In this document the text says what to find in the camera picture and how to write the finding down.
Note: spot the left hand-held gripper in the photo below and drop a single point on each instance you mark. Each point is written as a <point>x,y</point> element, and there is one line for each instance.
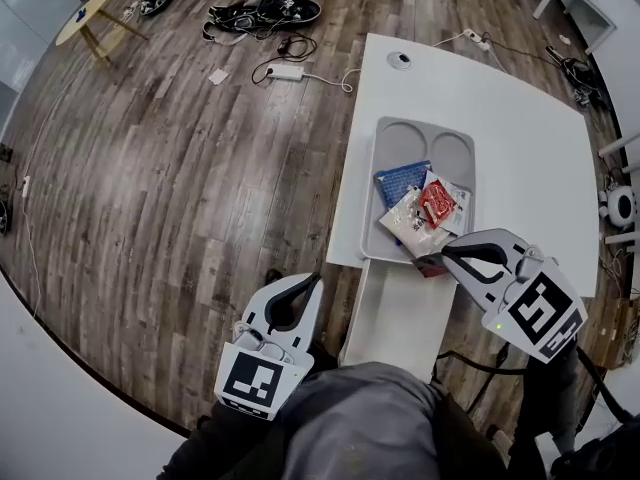
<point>255,380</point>

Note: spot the dark red packet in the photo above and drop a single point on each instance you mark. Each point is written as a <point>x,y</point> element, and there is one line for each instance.
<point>430,267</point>

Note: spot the person's grey clothed torso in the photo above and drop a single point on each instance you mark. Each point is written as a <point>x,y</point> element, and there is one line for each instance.
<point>360,418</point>

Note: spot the large white power strip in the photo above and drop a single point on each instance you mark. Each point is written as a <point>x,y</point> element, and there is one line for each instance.
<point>286,72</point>

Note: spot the person's left forearm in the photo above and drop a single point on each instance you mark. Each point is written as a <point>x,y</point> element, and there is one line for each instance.
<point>220,448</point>

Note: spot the grey compartment tray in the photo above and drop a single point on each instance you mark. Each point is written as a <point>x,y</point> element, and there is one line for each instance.
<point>400,143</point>

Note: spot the white desk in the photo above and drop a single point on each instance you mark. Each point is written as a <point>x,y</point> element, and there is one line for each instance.
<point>530,143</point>

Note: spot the white drawer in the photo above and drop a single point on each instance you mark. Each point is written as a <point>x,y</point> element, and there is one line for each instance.
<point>395,318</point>

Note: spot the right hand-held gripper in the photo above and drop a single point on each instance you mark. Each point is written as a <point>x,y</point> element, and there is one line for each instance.
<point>542,313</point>

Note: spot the yellow round side table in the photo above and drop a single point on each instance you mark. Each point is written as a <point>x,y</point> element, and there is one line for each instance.
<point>82,15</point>

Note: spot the black backpack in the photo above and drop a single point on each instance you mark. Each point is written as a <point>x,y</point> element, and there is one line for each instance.
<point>600,453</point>

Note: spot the red snack packet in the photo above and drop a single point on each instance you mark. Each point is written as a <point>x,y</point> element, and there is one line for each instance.
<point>437,203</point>

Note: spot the blue coffee packet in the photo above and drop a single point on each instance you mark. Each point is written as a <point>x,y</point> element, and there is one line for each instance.
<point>400,180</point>

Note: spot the small blue object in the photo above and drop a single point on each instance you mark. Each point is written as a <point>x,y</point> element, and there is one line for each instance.
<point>80,16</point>

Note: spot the dark waste bin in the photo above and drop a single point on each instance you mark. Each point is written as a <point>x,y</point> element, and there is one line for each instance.
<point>5,154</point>

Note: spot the person's right forearm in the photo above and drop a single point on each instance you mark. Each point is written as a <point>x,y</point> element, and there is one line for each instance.
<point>545,408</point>

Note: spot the white round device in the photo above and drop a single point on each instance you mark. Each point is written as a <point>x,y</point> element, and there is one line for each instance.
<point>622,205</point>

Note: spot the white paper scrap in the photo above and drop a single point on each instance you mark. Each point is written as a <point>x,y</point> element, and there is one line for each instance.
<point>219,77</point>

